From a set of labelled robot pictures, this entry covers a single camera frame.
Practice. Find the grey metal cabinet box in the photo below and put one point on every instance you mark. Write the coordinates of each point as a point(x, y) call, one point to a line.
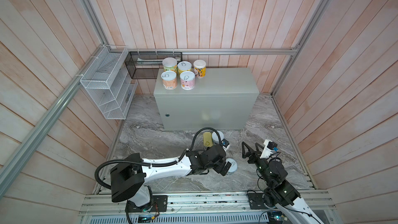
point(222, 100)

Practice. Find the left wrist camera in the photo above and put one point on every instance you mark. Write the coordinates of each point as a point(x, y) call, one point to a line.
point(225, 144)

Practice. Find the aluminium back frame rail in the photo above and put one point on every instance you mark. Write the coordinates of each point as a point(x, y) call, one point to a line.
point(221, 51)

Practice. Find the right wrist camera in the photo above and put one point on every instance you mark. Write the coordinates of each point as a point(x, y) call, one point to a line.
point(270, 148)

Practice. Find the aluminium front rail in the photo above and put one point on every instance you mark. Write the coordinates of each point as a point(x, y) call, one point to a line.
point(199, 202)

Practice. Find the white wire mesh shelf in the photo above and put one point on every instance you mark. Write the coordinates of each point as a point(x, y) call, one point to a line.
point(109, 83)

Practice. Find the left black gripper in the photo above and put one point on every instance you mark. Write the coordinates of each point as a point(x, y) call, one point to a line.
point(219, 169)

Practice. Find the teal label can back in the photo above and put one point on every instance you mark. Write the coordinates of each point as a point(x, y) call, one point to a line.
point(215, 136)

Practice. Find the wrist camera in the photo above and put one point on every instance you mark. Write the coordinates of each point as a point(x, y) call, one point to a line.
point(270, 148)
point(225, 144)

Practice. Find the pink label can front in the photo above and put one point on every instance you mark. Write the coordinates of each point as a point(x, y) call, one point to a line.
point(187, 80)

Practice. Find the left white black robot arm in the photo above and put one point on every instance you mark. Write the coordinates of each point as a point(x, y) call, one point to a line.
point(128, 178)

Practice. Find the blue label can front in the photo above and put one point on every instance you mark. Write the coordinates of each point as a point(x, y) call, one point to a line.
point(233, 167)

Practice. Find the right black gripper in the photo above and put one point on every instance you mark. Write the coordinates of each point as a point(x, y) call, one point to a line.
point(256, 154)

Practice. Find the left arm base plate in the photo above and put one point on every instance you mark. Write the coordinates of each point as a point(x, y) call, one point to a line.
point(158, 203)

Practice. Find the gold sardine tin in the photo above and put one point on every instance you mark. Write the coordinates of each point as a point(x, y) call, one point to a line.
point(207, 139)

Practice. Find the orange label can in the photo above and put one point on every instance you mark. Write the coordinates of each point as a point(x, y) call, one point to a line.
point(169, 80)

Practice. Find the yellow label can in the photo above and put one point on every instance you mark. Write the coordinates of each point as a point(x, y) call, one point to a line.
point(170, 64)

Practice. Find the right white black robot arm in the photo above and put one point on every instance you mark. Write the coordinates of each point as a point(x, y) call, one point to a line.
point(279, 193)

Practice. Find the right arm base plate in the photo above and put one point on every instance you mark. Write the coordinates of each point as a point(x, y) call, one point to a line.
point(256, 201)

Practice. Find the black mesh basket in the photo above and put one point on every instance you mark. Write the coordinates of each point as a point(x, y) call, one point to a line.
point(146, 64)

